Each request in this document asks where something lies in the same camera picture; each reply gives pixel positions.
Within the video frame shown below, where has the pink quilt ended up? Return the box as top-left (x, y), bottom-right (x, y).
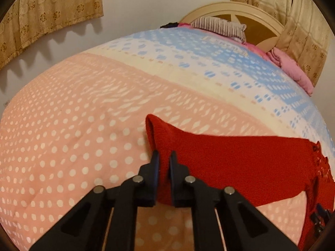
top-left (246, 42), bottom-right (314, 96)

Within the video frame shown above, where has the red knitted cloth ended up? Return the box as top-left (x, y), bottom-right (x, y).
top-left (145, 114), bottom-right (335, 251)

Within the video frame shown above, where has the beige floral curtain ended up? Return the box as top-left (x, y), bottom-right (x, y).
top-left (0, 0), bottom-right (104, 70)
top-left (230, 0), bottom-right (331, 87)

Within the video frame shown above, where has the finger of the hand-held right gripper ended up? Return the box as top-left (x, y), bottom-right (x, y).
top-left (310, 202), bottom-right (332, 241)

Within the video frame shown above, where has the pink and blue patterned blanket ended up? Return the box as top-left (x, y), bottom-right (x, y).
top-left (0, 27), bottom-right (335, 251)

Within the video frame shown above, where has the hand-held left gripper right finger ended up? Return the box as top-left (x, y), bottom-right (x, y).
top-left (169, 151), bottom-right (300, 251)

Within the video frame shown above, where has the striped pillow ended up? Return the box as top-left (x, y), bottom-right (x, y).
top-left (191, 16), bottom-right (247, 44)

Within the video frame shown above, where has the cream wooden headboard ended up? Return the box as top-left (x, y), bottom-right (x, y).
top-left (180, 2), bottom-right (286, 53)

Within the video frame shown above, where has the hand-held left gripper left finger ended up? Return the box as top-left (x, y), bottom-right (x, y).
top-left (30, 150), bottom-right (161, 251)

